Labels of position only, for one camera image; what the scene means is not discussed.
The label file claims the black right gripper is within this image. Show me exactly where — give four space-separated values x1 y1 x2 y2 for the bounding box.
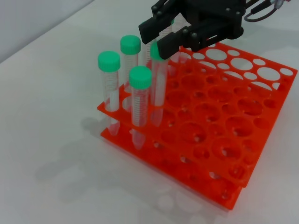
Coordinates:
138 0 246 60

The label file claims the clear test tube green cap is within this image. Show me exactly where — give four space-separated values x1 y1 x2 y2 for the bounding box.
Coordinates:
150 43 169 128
97 50 121 137
161 18 183 79
129 66 153 150
141 42 153 70
120 35 142 94

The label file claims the orange test tube rack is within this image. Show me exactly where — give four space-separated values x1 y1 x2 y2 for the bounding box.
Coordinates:
97 42 299 210

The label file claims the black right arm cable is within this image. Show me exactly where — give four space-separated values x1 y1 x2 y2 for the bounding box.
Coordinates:
242 0 289 23

